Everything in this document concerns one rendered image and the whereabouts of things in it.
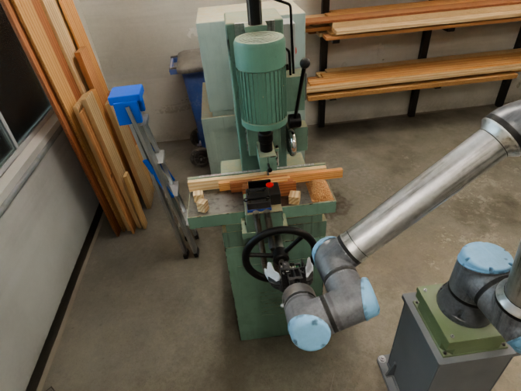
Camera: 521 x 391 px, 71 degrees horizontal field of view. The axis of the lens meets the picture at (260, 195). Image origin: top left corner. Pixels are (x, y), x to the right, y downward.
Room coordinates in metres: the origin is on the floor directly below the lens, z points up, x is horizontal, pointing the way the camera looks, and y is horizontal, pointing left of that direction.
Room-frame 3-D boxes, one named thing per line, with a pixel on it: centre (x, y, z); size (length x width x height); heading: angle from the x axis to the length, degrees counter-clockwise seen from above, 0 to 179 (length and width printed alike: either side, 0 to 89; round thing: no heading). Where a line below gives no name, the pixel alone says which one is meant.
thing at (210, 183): (1.31, 0.01, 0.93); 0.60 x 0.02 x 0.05; 93
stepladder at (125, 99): (1.88, 0.60, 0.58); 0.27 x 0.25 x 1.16; 96
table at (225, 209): (1.18, 0.00, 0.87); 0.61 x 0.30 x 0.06; 93
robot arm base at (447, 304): (0.78, -0.71, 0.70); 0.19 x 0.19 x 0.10
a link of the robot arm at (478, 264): (0.78, -0.71, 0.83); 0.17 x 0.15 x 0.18; 9
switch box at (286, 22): (1.62, -0.17, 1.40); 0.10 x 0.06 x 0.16; 3
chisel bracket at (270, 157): (1.31, -0.04, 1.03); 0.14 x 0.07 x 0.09; 3
